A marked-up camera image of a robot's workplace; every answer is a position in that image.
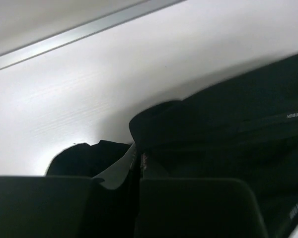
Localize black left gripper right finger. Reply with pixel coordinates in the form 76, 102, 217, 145
138, 155, 268, 238

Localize black shorts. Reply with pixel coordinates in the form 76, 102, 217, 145
46, 54, 298, 238

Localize aluminium table edge rail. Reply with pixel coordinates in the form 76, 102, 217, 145
0, 0, 181, 70

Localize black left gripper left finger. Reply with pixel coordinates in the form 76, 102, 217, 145
0, 145, 137, 238

